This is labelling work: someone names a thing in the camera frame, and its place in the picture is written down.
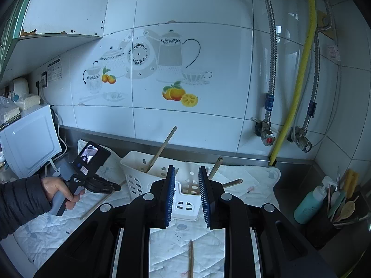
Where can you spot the white microwave oven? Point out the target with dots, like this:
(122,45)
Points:
(29,139)

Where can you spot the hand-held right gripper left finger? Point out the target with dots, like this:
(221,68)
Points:
(171,197)

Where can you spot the pale yellow block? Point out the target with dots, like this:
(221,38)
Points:
(27,102)

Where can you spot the wall label sticker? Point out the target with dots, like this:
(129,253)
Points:
(55,70)

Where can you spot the white jug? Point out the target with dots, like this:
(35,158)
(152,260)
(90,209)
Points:
(20,87)

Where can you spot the wooden spoon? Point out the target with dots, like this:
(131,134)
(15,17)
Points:
(348,208)

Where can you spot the long wooden chopstick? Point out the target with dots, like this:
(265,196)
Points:
(162,147)
(216,167)
(233,182)
(97,205)
(191,260)

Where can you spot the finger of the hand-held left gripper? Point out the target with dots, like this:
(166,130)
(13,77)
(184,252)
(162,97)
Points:
(104,180)
(104,188)

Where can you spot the metal water valve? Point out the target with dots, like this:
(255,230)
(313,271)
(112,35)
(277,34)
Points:
(268,139)
(304,143)

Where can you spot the white utensil holder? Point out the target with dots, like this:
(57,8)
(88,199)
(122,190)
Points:
(133,168)

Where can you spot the teal bottle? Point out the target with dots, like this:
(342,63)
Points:
(310,205)

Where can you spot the pale green spatula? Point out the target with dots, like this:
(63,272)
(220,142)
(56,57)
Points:
(339,199)

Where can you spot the person's left forearm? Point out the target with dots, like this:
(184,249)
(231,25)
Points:
(20,202)

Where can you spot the black utensil cup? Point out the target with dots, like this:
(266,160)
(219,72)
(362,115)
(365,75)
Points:
(324,228)

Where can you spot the black wall socket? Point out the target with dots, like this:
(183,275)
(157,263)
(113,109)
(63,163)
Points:
(44,78)

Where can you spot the white quilted mat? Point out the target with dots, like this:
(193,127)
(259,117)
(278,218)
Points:
(52,237)

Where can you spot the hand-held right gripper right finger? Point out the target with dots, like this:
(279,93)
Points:
(203,197)

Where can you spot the person's left hand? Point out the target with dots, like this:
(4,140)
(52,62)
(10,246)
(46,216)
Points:
(53,186)

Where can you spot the clear plastic bag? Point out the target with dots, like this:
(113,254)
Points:
(8,110)

